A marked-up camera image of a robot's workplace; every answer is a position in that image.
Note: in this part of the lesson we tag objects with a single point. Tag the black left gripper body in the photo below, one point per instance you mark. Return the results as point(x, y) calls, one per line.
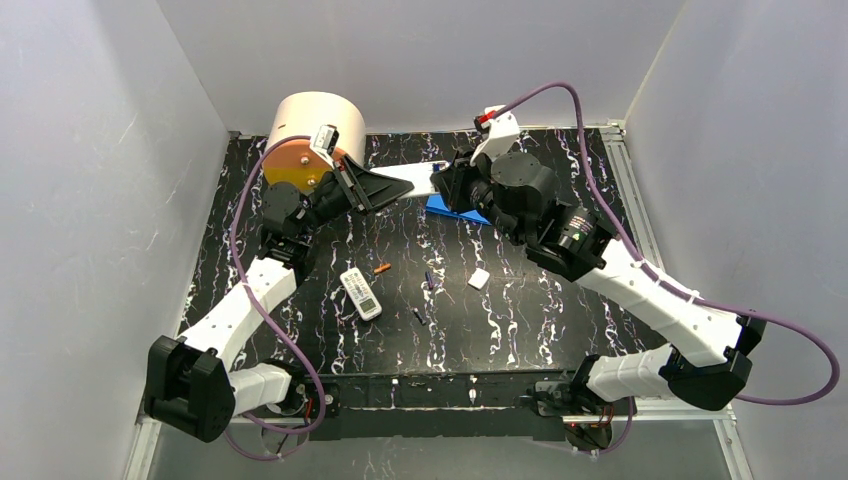
point(351, 187)

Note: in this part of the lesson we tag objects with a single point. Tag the small white buttoned remote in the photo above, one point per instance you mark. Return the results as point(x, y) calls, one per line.
point(361, 295)

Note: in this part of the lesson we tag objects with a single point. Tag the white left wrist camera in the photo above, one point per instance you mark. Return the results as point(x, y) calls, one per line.
point(324, 141)

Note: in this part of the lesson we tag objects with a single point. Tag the black base bar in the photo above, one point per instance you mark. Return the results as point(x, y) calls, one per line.
point(431, 405)

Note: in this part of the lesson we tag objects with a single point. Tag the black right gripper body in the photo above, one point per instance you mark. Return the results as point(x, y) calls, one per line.
point(457, 185)

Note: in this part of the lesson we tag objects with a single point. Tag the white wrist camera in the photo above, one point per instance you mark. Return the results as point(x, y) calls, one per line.
point(324, 141)
point(499, 129)

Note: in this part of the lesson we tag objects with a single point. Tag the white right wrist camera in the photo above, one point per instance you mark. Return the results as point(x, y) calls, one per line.
point(499, 129)

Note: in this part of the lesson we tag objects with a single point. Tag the white battery cover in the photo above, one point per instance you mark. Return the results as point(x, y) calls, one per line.
point(478, 279)

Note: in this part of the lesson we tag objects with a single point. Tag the long white remote control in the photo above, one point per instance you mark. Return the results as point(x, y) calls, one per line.
point(416, 173)

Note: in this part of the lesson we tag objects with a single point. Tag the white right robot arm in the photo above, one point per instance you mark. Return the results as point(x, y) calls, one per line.
point(704, 361)

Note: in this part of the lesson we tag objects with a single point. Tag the aluminium frame rail right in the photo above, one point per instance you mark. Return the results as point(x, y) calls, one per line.
point(613, 138)

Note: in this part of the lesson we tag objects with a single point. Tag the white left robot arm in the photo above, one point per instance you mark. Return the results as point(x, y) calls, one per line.
point(191, 383)

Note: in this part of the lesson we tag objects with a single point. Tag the dark battery lower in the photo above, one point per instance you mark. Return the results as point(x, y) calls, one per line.
point(420, 318)

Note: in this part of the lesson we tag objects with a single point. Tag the cream cylindrical drum container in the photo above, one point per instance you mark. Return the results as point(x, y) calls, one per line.
point(288, 157)

